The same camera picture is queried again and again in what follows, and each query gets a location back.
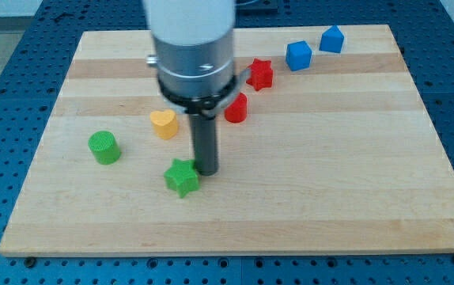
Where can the red cylinder block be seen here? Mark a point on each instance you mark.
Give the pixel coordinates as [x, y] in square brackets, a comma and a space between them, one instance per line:
[237, 112]

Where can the blue cube block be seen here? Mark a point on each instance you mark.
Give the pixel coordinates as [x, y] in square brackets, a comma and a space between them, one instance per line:
[298, 55]

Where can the green cylinder block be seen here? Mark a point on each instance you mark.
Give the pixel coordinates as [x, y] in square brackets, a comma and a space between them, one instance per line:
[104, 147]

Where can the green star block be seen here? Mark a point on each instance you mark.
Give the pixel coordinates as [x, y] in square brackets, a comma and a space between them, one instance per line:
[182, 177]

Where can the wooden board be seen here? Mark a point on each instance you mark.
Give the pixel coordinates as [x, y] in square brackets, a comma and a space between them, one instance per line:
[338, 159]

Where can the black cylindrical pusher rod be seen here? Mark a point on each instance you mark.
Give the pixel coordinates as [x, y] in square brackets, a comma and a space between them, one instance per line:
[204, 140]

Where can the blue pentagon block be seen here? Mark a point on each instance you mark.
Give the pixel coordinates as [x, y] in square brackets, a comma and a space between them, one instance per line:
[332, 40]

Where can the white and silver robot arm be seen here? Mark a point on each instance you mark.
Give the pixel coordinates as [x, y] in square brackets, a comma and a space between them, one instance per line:
[194, 58]

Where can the red star block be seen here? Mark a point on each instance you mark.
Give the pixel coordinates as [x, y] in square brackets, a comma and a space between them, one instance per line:
[261, 74]

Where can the yellow heart block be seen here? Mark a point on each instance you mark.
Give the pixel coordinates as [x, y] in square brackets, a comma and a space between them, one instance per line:
[165, 123]

